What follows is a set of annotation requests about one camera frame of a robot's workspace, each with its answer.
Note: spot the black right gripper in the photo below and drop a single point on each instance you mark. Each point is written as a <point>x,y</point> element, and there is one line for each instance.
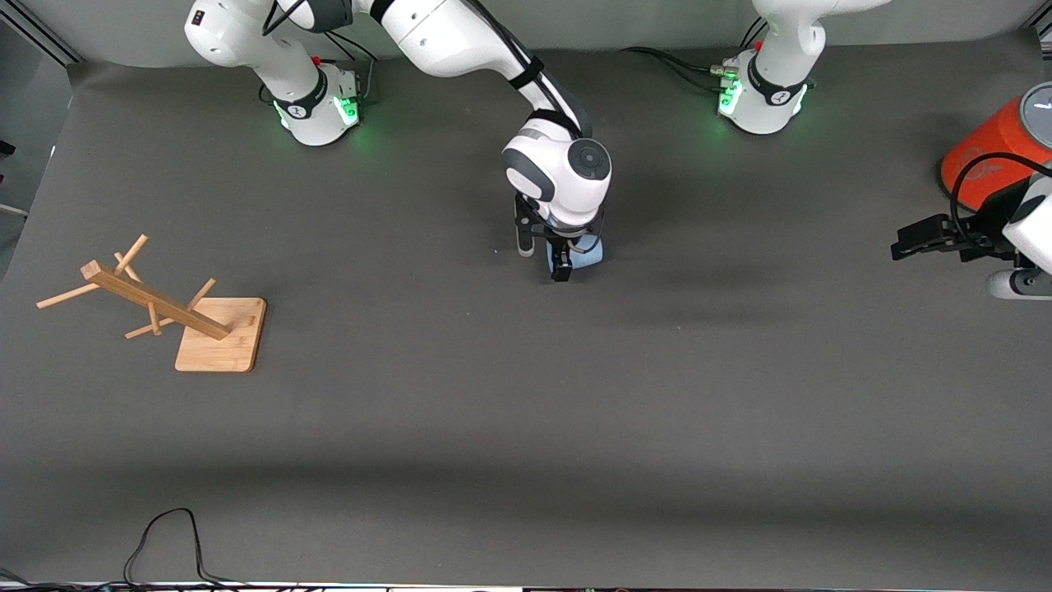
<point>561,247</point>

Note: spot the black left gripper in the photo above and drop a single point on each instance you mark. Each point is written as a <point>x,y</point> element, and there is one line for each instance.
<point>983,228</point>

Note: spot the light blue cup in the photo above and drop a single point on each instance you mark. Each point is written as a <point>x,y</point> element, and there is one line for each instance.
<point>588,256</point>

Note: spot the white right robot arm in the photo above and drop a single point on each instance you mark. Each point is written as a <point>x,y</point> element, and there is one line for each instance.
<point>444,33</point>

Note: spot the wooden cup rack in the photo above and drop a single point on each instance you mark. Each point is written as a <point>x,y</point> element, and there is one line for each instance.
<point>222,337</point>

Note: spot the orange cylindrical can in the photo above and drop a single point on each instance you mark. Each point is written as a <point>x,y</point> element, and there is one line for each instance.
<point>986,131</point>

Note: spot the dark grey table mat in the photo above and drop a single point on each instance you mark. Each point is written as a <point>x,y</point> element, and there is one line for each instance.
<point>526,411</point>

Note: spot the grey aluminium frame rail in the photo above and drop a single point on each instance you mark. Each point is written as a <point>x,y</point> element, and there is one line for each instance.
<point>41,33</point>
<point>1042,37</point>

